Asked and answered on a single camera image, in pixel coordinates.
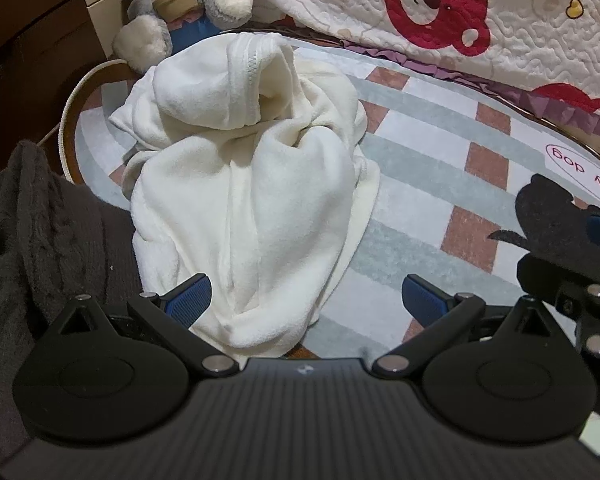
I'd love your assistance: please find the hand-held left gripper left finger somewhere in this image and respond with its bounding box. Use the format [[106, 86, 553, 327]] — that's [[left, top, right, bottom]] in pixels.
[[45, 272, 241, 378]]

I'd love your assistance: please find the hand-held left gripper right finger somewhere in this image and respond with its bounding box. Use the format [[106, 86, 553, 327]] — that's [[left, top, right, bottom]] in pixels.
[[371, 274, 563, 378]]

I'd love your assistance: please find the white fleece garment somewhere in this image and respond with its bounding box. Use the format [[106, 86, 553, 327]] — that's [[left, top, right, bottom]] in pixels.
[[108, 31, 381, 361]]

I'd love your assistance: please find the checked floor mat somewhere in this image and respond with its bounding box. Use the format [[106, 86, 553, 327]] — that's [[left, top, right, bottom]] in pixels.
[[62, 30, 600, 361]]

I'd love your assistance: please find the dark brown knit cloth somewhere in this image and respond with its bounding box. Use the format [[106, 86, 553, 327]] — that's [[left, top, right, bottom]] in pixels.
[[0, 140, 146, 471]]

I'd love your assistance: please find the bear print quilt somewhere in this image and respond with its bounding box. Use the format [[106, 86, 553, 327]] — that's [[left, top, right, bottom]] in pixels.
[[205, 0, 600, 136]]

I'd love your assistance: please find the grey plush rabbit toy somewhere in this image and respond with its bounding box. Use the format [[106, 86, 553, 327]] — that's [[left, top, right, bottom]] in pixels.
[[112, 0, 253, 75]]

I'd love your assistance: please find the brown wooden cabinet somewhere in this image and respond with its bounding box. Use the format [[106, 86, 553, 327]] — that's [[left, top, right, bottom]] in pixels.
[[0, 0, 126, 126]]

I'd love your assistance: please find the white cord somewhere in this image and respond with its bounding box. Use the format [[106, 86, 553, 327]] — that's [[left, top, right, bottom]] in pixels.
[[37, 59, 131, 181]]

